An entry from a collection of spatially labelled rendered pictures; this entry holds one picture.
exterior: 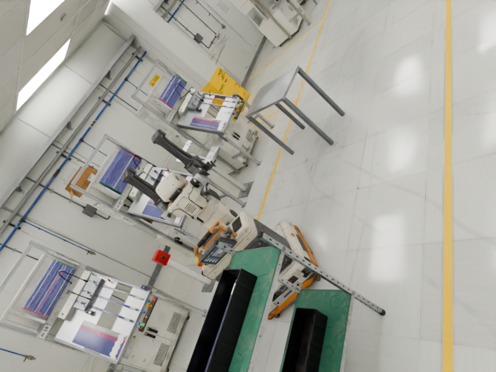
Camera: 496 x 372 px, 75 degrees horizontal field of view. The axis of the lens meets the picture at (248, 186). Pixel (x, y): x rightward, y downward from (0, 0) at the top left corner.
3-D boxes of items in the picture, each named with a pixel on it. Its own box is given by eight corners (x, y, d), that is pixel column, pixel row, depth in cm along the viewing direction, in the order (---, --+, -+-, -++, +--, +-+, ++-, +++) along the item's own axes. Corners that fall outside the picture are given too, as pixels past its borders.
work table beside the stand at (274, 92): (333, 145, 354) (282, 97, 321) (291, 155, 413) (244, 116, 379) (345, 113, 370) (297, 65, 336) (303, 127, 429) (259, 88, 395)
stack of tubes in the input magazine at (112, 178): (141, 159, 409) (122, 147, 397) (121, 193, 384) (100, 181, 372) (137, 162, 418) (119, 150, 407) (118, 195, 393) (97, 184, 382)
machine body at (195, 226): (232, 209, 458) (196, 187, 432) (214, 255, 424) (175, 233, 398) (208, 217, 508) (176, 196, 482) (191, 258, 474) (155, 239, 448)
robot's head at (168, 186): (179, 184, 250) (167, 170, 255) (163, 203, 256) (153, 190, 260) (190, 184, 264) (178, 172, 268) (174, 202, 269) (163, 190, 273)
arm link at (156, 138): (147, 141, 253) (155, 131, 251) (150, 137, 266) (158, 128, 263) (193, 176, 266) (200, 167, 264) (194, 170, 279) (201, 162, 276)
